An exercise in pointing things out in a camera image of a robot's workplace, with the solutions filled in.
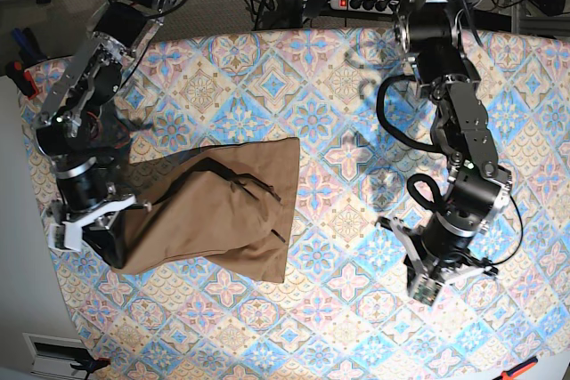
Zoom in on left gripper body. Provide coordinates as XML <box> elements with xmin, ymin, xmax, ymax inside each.
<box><xmin>377</xmin><ymin>215</ymin><xmax>499</xmax><ymax>296</ymax></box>

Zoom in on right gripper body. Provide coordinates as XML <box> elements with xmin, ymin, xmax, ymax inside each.
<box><xmin>47</xmin><ymin>194</ymin><xmax>152</xmax><ymax>267</ymax></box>

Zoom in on brown t-shirt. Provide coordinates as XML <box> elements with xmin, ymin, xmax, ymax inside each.
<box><xmin>114</xmin><ymin>137</ymin><xmax>300</xmax><ymax>283</ymax></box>

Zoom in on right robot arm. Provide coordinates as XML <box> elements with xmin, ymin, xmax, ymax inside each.
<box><xmin>32</xmin><ymin>0</ymin><xmax>177</xmax><ymax>269</ymax></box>

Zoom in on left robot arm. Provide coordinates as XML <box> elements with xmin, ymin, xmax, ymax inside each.
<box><xmin>376</xmin><ymin>0</ymin><xmax>512</xmax><ymax>306</ymax></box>

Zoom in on patterned tablecloth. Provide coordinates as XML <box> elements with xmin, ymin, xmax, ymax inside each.
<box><xmin>17</xmin><ymin>27</ymin><xmax>570</xmax><ymax>380</ymax></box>

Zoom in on orange clamp bottom right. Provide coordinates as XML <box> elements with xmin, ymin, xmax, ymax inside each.
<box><xmin>495</xmin><ymin>356</ymin><xmax>538</xmax><ymax>380</ymax></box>

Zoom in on orange black clamp bottom left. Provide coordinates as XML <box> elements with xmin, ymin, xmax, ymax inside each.
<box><xmin>70</xmin><ymin>349</ymin><xmax>110</xmax><ymax>377</ymax></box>

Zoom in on white floor vent box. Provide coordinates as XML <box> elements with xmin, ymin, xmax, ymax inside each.
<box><xmin>22</xmin><ymin>333</ymin><xmax>87</xmax><ymax>379</ymax></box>

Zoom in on red black clamp left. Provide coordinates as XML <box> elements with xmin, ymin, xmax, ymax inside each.
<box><xmin>4</xmin><ymin>61</ymin><xmax>38</xmax><ymax>100</ymax></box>

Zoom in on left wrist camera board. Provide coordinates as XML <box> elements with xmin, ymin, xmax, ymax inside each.
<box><xmin>409</xmin><ymin>278</ymin><xmax>442</xmax><ymax>307</ymax></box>

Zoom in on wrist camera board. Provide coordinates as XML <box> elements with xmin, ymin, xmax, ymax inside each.
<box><xmin>47</xmin><ymin>223</ymin><xmax>68</xmax><ymax>251</ymax></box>
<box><xmin>409</xmin><ymin>278</ymin><xmax>442</xmax><ymax>307</ymax></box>

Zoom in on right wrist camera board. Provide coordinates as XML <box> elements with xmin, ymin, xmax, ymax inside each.
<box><xmin>47</xmin><ymin>223</ymin><xmax>68</xmax><ymax>251</ymax></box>

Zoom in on power strip with red switch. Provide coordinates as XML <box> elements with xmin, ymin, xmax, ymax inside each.
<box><xmin>329</xmin><ymin>0</ymin><xmax>399</xmax><ymax>15</ymax></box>

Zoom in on tangled black cables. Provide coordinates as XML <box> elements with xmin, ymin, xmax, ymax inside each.
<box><xmin>242</xmin><ymin>0</ymin><xmax>313</xmax><ymax>32</ymax></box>

